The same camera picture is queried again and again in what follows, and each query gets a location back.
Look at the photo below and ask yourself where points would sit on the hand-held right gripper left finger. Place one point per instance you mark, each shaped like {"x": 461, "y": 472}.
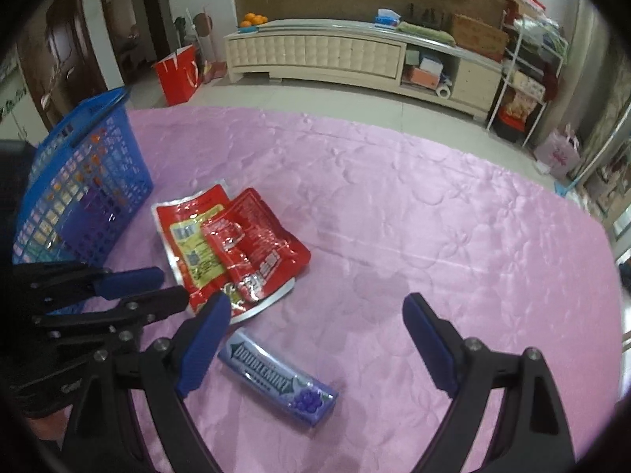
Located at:
{"x": 202, "y": 350}

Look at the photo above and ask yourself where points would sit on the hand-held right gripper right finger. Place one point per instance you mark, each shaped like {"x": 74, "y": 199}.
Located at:
{"x": 429, "y": 350}

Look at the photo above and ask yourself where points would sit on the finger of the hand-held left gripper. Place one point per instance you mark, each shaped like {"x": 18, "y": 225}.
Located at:
{"x": 130, "y": 283}
{"x": 153, "y": 300}

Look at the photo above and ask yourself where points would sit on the red snack packet green label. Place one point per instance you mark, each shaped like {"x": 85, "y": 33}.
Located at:
{"x": 190, "y": 251}

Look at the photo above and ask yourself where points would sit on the purple gum box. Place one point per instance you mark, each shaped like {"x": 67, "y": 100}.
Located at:
{"x": 276, "y": 379}

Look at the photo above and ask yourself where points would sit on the blue plastic basket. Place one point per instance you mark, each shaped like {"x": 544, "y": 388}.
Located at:
{"x": 98, "y": 157}

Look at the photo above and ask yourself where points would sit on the small red snack packet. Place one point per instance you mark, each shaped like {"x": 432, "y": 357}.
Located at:
{"x": 266, "y": 241}

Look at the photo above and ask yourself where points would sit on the pink tablecloth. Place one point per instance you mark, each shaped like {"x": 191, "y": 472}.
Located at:
{"x": 419, "y": 207}

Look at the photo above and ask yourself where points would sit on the red shopping bag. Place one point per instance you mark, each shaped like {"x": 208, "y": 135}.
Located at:
{"x": 177, "y": 76}

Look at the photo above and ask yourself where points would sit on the brown wooden door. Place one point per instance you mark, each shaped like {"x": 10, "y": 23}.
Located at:
{"x": 64, "y": 59}

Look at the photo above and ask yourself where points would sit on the pink gift bag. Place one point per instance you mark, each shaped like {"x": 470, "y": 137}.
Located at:
{"x": 559, "y": 155}

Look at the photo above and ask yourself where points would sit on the white paper roll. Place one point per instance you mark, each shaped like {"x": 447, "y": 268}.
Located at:
{"x": 444, "y": 91}

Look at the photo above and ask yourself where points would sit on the orange box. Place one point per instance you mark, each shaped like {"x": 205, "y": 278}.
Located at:
{"x": 419, "y": 77}

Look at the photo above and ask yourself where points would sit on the white shelf rack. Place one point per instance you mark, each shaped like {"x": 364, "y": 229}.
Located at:
{"x": 522, "y": 83}

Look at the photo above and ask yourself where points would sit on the pile of oranges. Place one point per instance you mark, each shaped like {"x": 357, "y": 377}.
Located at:
{"x": 254, "y": 20}

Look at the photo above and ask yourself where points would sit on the cream TV cabinet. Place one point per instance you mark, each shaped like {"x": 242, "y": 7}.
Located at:
{"x": 315, "y": 54}

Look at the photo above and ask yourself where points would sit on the brown cardboard box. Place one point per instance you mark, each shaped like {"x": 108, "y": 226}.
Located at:
{"x": 478, "y": 37}

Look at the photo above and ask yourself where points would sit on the green cushion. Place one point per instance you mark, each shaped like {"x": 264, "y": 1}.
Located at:
{"x": 426, "y": 32}

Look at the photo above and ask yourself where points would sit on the blue tissue box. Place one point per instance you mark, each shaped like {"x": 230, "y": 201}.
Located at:
{"x": 387, "y": 18}

